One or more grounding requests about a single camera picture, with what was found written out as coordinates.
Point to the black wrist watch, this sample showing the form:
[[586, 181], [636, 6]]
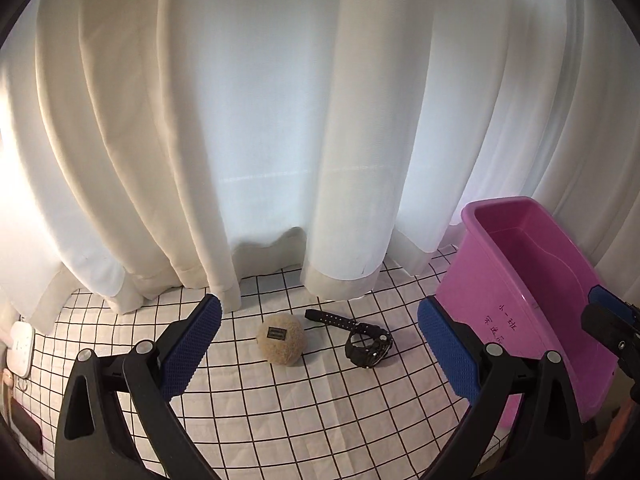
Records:
[[367, 347]]

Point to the small white earbud case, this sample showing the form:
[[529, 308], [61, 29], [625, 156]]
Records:
[[8, 376]]

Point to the person's right hand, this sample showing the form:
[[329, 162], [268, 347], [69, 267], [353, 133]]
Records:
[[619, 430]]

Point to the beige fluffy hair clip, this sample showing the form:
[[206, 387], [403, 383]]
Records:
[[282, 337]]

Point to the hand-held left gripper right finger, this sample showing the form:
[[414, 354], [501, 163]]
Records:
[[450, 345]]

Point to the pink plastic basin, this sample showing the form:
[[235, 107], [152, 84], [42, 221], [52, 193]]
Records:
[[490, 280]]

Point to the white sheer curtain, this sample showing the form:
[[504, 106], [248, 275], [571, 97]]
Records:
[[475, 85]]

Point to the white black checkered cloth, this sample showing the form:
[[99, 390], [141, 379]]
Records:
[[300, 410]]

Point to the white power strip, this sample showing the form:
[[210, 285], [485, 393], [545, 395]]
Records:
[[21, 350]]

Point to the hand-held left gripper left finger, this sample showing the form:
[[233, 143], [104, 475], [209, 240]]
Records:
[[192, 345]]

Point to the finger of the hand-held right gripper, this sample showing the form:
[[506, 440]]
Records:
[[612, 300], [617, 340]]

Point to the cream curtain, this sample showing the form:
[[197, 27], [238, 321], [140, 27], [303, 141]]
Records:
[[125, 135]]

